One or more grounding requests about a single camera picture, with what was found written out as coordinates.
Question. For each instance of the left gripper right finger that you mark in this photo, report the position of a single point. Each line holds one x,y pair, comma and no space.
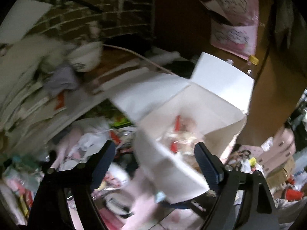
243,199

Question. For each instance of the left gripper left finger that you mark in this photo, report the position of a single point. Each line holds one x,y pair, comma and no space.
50,207

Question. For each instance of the stack of books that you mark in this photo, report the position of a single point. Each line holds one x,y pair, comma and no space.
32,118

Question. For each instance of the purple cloth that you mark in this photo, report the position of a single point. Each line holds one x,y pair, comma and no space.
63,78

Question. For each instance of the white fluffy fur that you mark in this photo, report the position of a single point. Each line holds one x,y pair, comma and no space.
36,49

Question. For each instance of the panda ceramic bowl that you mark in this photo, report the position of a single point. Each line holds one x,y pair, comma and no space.
86,57

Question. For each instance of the pink printed bag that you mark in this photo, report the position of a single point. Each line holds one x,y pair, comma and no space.
234,25

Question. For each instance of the white paper sheet on wall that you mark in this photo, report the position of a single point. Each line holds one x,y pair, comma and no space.
23,15

